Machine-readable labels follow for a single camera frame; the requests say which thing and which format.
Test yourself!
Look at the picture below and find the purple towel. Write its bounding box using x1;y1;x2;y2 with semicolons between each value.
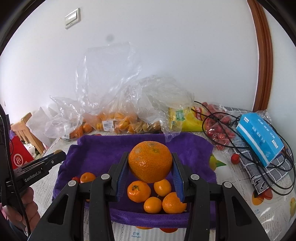
52;132;216;229

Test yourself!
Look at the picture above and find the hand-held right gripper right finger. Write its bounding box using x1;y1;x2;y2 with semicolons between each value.
171;152;271;241

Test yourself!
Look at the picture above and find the person's left hand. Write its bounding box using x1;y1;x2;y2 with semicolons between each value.
0;186;41;232

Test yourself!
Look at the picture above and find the small orange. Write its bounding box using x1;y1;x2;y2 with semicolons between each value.
154;179;172;197

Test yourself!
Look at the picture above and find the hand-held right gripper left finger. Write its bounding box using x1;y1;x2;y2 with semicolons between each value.
28;152;129;241

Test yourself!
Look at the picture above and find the labelled clear bag of oranges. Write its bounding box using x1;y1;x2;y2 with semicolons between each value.
75;42;144;133

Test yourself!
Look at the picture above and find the clear bag of cherry tomatoes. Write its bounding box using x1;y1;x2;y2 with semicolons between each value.
201;102;241;151

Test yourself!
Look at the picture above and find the large orange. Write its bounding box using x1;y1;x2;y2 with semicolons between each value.
128;141;173;183
80;172;97;183

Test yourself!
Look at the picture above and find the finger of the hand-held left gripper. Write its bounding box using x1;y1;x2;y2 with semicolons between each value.
33;150;67;171

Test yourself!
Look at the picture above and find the yellow printed plastic bag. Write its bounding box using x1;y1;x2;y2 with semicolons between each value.
168;105;208;132

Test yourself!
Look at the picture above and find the wooden chair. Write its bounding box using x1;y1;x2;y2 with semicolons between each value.
10;112;45;154

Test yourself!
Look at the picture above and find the white plastic bag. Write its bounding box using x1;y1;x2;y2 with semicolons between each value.
25;105;60;149

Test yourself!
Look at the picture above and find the clear bag of dark oranges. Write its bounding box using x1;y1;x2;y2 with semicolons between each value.
44;95;93;140

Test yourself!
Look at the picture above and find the blue tissue pack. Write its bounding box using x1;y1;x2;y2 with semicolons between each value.
236;112;285;168

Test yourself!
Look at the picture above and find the patterned white tablecloth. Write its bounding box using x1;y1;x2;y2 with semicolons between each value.
32;130;296;241

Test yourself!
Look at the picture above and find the red paper bag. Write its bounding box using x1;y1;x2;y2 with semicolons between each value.
9;136;35;169

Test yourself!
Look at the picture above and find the brown wooden door frame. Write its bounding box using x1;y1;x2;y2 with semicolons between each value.
246;0;274;113

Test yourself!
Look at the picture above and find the white light switch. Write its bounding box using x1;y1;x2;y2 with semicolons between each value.
64;8;80;29

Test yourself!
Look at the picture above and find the clear bag of yellow kumquats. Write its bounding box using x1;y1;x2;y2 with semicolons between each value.
136;76;195;143

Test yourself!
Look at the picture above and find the grey checkered cloth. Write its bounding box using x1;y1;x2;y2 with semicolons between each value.
233;107;296;195

